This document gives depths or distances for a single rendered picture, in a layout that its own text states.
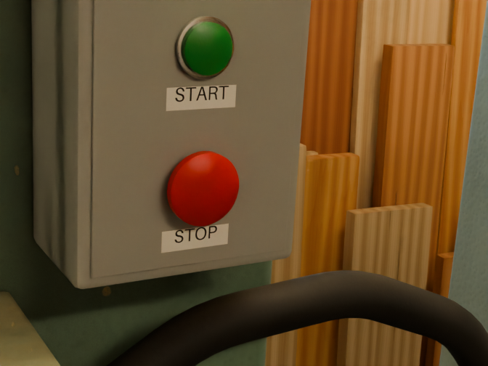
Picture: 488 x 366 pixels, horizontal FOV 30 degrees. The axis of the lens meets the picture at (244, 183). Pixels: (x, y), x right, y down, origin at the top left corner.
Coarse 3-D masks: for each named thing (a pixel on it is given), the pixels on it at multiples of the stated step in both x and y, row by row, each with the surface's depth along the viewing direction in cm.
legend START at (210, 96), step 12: (168, 96) 35; (180, 96) 35; (192, 96) 35; (204, 96) 35; (216, 96) 36; (228, 96) 36; (168, 108) 35; (180, 108) 35; (192, 108) 35; (204, 108) 36
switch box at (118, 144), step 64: (64, 0) 33; (128, 0) 33; (192, 0) 34; (256, 0) 35; (64, 64) 34; (128, 64) 33; (256, 64) 36; (64, 128) 35; (128, 128) 34; (192, 128) 36; (256, 128) 37; (64, 192) 35; (128, 192) 35; (256, 192) 38; (64, 256) 36; (128, 256) 36; (192, 256) 37; (256, 256) 39
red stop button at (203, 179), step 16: (192, 160) 35; (208, 160) 35; (224, 160) 36; (176, 176) 35; (192, 176) 35; (208, 176) 35; (224, 176) 36; (176, 192) 35; (192, 192) 35; (208, 192) 35; (224, 192) 36; (176, 208) 35; (192, 208) 35; (208, 208) 36; (224, 208) 36; (192, 224) 36; (208, 224) 36
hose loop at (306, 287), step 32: (256, 288) 43; (288, 288) 43; (320, 288) 44; (352, 288) 45; (384, 288) 46; (416, 288) 48; (192, 320) 41; (224, 320) 41; (256, 320) 42; (288, 320) 43; (320, 320) 44; (384, 320) 47; (416, 320) 47; (448, 320) 49; (128, 352) 40; (160, 352) 40; (192, 352) 40; (480, 352) 51
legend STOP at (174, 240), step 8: (224, 224) 38; (168, 232) 36; (176, 232) 36; (184, 232) 37; (192, 232) 37; (200, 232) 37; (208, 232) 37; (216, 232) 37; (224, 232) 38; (168, 240) 36; (176, 240) 37; (184, 240) 37; (192, 240) 37; (200, 240) 37; (208, 240) 37; (216, 240) 38; (224, 240) 38; (168, 248) 37; (176, 248) 37; (184, 248) 37
